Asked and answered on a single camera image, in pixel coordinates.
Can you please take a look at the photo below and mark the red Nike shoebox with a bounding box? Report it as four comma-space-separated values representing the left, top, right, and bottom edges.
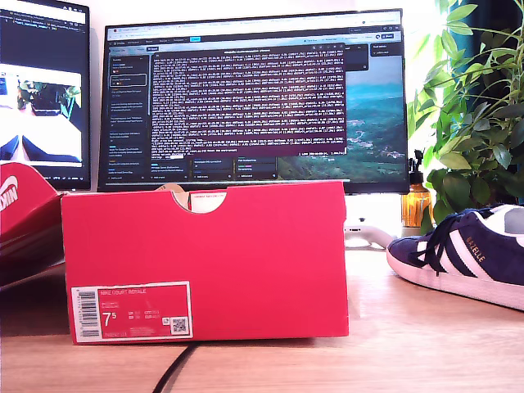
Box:
0, 161, 350, 345

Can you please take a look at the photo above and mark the small white pot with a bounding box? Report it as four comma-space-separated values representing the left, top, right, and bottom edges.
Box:
401, 225, 434, 240

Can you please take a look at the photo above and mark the white printed paper sheet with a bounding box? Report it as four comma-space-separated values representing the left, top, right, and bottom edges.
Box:
187, 191, 228, 215

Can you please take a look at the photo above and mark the green leafy houseplant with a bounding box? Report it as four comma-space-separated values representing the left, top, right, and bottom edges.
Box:
409, 0, 524, 230

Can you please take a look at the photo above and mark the amber pump bottle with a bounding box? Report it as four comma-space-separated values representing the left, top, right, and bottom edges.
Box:
403, 149, 434, 228

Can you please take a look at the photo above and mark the large black computer monitor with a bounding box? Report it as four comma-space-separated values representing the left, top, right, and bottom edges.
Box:
97, 8, 410, 196

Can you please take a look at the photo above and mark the black cable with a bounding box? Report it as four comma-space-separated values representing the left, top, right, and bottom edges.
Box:
153, 343, 198, 393

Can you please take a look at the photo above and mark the small black computer monitor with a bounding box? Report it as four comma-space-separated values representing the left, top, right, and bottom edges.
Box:
0, 0, 92, 192

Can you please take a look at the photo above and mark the brown cardboard insert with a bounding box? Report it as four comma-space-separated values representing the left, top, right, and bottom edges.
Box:
154, 183, 190, 212

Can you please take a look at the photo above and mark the white handheld controller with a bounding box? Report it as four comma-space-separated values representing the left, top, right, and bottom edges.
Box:
344, 216, 396, 250

